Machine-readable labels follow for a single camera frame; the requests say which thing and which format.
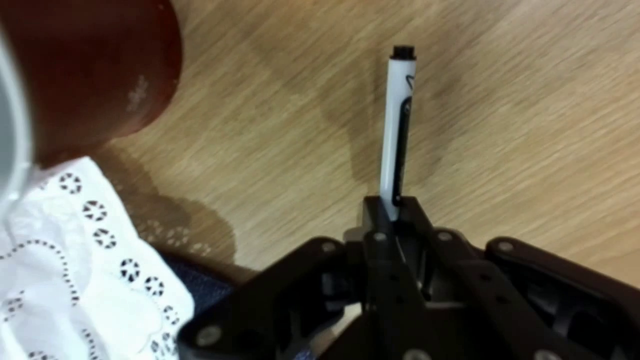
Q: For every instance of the navy blue cloth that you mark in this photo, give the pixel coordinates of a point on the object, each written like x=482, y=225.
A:
x=206, y=286

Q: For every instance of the red and white mug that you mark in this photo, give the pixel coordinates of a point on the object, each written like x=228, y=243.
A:
x=78, y=75

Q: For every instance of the white lace doily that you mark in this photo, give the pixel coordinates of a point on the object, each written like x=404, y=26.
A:
x=76, y=280

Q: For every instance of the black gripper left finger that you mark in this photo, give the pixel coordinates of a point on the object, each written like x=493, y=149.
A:
x=304, y=293

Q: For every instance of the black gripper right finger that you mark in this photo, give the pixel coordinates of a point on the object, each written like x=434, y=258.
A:
x=537, y=305

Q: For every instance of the small black white brush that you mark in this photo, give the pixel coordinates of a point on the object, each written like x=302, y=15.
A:
x=397, y=119

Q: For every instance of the round wooden table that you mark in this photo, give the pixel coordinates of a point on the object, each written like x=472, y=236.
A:
x=524, y=125

